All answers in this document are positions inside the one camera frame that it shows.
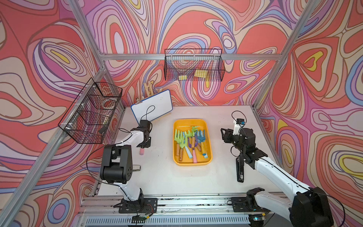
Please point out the black stapler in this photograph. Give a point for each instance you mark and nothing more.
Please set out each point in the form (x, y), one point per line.
(240, 170)

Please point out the small yellow note in basket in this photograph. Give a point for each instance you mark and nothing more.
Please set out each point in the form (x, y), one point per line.
(183, 77)

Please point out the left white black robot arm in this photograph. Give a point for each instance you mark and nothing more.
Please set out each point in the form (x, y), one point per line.
(117, 163)

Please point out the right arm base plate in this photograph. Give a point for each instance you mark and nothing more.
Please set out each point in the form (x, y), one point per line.
(240, 204)

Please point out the blue framed whiteboard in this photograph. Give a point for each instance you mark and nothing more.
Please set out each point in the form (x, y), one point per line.
(153, 107)

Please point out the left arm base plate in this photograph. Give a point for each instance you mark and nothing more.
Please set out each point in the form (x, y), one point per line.
(146, 206)

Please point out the purple fork pink handle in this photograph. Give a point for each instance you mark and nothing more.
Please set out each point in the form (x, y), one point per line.
(191, 145)

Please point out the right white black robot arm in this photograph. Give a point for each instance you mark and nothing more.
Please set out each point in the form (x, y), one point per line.
(304, 206)

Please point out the green circuit board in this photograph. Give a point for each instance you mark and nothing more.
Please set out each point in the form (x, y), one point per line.
(139, 219)

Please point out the light green fork wooden handle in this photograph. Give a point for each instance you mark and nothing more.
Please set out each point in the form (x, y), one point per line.
(178, 140)

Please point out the wooden easel stand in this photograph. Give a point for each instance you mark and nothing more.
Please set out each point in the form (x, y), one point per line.
(149, 92)

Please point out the black wire basket wall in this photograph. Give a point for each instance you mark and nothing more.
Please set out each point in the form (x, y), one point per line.
(90, 115)
(184, 61)

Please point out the black wire basket left wall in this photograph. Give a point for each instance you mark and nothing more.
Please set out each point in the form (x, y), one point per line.
(90, 115)

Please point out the teal rake yellow handle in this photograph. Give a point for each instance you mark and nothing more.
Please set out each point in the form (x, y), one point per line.
(201, 137)

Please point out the yellow plastic storage tray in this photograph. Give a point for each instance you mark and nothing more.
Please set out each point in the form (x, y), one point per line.
(185, 125)

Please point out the yellow sponge in basket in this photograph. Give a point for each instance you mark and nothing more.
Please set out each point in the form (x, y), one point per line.
(201, 73)

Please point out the black wire basket back wall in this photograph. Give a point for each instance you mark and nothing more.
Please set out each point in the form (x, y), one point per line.
(184, 61)

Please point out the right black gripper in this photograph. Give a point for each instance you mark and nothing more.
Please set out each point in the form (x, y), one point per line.
(228, 134)

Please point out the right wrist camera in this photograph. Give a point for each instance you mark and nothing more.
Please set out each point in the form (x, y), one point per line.
(239, 123)

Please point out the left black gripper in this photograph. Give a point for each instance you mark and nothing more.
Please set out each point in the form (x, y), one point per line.
(148, 143)

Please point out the green rake wooden handle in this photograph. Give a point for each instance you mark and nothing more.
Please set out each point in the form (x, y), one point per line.
(192, 136)

